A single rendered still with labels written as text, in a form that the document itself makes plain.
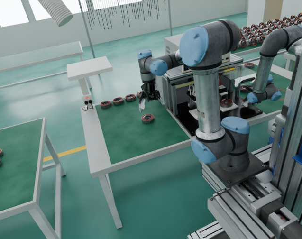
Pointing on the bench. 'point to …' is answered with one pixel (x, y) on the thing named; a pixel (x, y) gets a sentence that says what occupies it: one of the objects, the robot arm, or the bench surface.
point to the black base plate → (183, 111)
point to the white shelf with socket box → (81, 71)
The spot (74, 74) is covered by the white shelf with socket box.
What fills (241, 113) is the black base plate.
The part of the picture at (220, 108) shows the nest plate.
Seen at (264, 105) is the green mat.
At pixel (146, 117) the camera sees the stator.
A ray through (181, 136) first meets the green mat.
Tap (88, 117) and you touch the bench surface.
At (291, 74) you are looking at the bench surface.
